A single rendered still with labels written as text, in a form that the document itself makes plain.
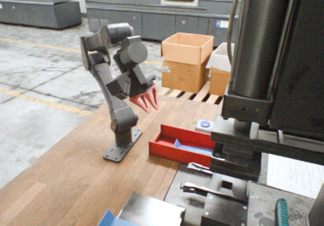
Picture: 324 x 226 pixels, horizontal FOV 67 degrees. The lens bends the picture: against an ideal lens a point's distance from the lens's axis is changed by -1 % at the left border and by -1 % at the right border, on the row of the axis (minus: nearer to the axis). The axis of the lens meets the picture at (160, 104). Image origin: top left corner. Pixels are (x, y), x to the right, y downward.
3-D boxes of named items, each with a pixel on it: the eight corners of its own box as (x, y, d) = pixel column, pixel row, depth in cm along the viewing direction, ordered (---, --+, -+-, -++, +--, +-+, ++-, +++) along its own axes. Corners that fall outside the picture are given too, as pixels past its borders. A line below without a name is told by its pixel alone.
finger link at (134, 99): (157, 113, 72) (142, 86, 70) (139, 119, 76) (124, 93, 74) (166, 103, 78) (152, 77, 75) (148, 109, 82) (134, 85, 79)
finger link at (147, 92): (159, 113, 72) (144, 85, 70) (140, 119, 76) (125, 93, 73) (167, 102, 77) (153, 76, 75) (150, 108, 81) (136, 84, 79)
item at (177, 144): (175, 144, 92) (176, 138, 91) (217, 151, 89) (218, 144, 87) (172, 156, 86) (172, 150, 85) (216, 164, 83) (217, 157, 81)
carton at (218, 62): (216, 75, 349) (220, 40, 324) (261, 82, 327) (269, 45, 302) (202, 95, 294) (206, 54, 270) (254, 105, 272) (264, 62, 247)
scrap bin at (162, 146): (160, 136, 98) (160, 123, 95) (224, 150, 90) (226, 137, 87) (148, 154, 88) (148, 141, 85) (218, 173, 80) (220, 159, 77)
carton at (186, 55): (174, 71, 362) (175, 31, 334) (210, 77, 342) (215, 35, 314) (157, 86, 315) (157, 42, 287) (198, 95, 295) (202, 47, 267)
